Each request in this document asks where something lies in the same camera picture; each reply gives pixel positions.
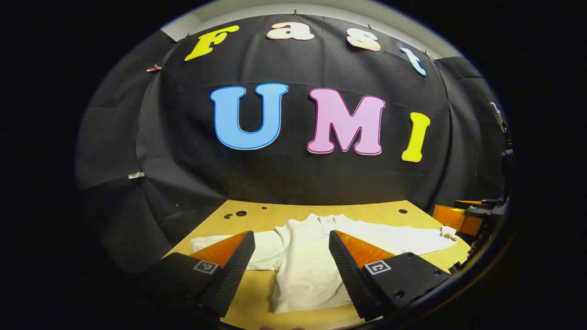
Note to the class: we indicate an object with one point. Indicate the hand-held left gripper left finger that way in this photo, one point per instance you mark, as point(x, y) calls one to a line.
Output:
point(235, 270)

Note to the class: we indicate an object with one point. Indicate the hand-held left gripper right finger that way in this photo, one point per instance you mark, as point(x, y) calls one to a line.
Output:
point(348, 275)

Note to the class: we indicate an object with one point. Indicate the silver clip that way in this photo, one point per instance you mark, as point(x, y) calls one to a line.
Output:
point(136, 175)

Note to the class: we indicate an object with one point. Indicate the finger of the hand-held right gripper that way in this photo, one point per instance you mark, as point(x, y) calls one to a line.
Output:
point(472, 203)
point(456, 220)

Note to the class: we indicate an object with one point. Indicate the red clip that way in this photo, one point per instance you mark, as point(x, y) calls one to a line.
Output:
point(154, 68)

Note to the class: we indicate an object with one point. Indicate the white garment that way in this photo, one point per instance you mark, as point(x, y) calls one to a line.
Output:
point(302, 266)

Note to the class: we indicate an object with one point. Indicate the black backdrop cloth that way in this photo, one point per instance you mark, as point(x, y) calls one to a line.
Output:
point(275, 183)

